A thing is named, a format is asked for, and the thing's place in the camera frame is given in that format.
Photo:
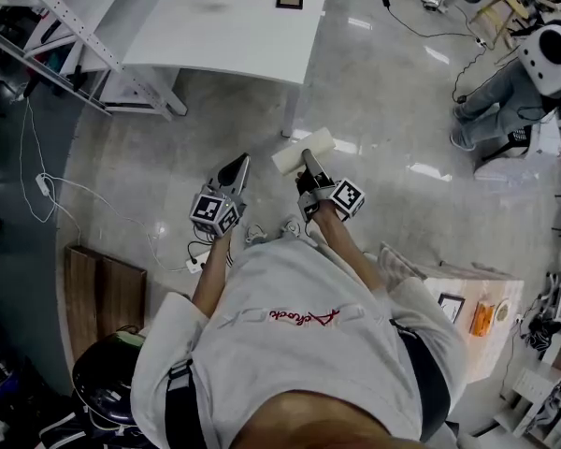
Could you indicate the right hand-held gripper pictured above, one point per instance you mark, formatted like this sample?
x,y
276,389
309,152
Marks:
x,y
347,197

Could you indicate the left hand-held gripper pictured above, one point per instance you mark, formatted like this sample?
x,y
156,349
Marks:
x,y
215,211

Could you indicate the white item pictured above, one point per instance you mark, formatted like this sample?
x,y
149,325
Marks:
x,y
292,154

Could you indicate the person's left forearm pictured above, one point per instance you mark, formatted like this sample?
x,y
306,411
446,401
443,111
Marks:
x,y
212,279

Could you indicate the person's right forearm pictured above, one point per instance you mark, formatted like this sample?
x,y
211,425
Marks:
x,y
343,243

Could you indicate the person's left shoe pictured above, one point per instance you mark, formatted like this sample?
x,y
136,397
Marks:
x,y
254,234

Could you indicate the person's shoe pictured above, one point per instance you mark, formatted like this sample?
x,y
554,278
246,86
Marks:
x,y
254,234
292,226

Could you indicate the person's right shoe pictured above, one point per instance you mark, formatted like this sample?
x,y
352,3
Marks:
x,y
292,226

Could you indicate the long white power strip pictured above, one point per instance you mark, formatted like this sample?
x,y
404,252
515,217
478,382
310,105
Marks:
x,y
197,264

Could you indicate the folded beige towel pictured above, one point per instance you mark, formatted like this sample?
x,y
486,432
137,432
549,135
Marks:
x,y
397,267

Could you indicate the white table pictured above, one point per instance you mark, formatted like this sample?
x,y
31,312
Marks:
x,y
234,35

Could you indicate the brown wooden board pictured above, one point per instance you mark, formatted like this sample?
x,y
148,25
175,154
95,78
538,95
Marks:
x,y
103,297

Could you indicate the person's white shirt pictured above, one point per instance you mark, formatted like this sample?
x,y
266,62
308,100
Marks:
x,y
285,344

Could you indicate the small white power strip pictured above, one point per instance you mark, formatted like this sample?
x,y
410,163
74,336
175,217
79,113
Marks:
x,y
43,183

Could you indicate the white chair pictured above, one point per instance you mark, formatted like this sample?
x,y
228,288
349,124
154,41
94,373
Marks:
x,y
509,150

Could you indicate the orange packet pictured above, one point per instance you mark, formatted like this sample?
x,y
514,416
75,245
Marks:
x,y
480,318

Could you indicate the white perforated metal rack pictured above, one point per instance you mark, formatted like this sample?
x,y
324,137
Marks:
x,y
65,21

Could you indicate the small round plate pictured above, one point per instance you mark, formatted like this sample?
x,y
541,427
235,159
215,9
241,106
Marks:
x,y
502,310

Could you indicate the black helmet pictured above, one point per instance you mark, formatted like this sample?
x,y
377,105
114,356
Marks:
x,y
105,381

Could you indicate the wooden stool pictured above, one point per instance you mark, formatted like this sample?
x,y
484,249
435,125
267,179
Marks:
x,y
502,7

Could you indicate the white shelf unit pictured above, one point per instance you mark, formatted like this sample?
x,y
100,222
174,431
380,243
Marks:
x,y
542,405

